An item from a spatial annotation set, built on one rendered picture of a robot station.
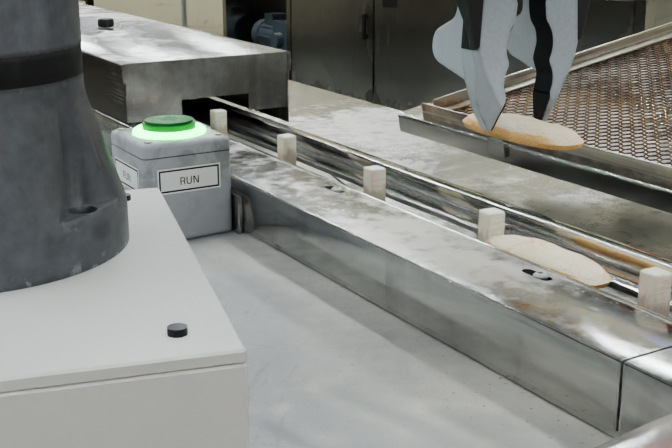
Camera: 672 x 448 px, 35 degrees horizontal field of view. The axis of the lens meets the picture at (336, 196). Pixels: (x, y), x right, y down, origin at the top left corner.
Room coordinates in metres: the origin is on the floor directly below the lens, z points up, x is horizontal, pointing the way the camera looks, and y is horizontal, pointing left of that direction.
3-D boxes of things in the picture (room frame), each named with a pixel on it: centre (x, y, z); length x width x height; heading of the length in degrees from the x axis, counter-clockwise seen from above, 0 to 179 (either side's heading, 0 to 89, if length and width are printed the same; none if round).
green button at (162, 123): (0.80, 0.13, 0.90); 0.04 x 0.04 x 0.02
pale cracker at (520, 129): (0.66, -0.12, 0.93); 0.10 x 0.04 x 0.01; 31
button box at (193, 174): (0.80, 0.12, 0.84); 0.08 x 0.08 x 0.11; 31
